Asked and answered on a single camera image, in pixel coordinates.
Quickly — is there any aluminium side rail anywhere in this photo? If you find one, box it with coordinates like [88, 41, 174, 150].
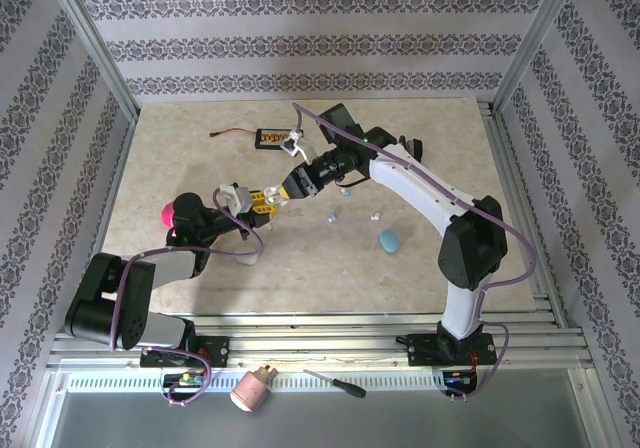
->
[69, 110, 141, 332]
[477, 100, 569, 319]

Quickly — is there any black stapler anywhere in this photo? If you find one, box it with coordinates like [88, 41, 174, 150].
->
[399, 136, 425, 169]

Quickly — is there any wide aluminium base rail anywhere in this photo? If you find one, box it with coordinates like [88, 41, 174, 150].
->
[47, 312, 596, 369]

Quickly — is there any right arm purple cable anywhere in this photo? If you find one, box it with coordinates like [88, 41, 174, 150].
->
[291, 101, 539, 405]

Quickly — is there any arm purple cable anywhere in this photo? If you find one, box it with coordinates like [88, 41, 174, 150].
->
[108, 187, 266, 408]
[291, 101, 539, 405]

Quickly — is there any blue earbud case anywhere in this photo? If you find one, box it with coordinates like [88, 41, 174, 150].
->
[378, 229, 403, 255]

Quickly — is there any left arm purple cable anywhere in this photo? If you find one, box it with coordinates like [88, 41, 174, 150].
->
[108, 187, 266, 408]

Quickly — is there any aluminium frame post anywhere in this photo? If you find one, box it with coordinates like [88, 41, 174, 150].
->
[491, 0, 587, 117]
[42, 0, 141, 122]

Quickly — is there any pink striped rolled sock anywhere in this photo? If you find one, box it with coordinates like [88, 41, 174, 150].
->
[159, 200, 179, 229]

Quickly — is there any black charger board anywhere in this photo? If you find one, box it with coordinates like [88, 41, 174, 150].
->
[254, 127, 305, 150]

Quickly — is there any red black wire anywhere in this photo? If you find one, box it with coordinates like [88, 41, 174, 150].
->
[209, 126, 259, 138]

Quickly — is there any white slotted cable duct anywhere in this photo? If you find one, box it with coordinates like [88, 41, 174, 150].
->
[64, 371, 447, 394]

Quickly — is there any grey metal sheet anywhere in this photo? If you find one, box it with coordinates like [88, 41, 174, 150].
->
[49, 391, 601, 448]

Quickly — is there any black handled screwdriver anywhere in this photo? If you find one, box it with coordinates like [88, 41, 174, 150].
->
[303, 368, 367, 399]

